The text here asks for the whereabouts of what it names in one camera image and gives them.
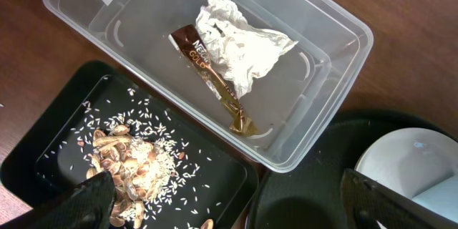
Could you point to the white paper napkin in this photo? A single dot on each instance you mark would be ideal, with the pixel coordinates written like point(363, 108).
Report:
point(240, 52)

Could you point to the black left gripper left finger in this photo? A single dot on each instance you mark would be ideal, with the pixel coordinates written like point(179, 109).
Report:
point(89, 205)

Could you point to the black rectangular food tray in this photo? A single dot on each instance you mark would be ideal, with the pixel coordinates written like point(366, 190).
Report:
point(236, 180)

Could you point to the grey plate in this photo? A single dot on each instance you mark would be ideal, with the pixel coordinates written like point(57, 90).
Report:
point(417, 163)

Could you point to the round black serving tray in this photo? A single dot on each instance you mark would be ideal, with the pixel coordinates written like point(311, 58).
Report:
point(309, 196)

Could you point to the food scraps pile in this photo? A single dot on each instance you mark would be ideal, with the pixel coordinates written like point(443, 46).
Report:
point(157, 166)

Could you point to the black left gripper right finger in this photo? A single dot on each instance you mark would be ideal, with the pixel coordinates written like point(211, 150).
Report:
point(368, 204)

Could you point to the clear plastic waste bin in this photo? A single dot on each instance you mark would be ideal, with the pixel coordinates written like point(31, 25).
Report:
point(291, 106)

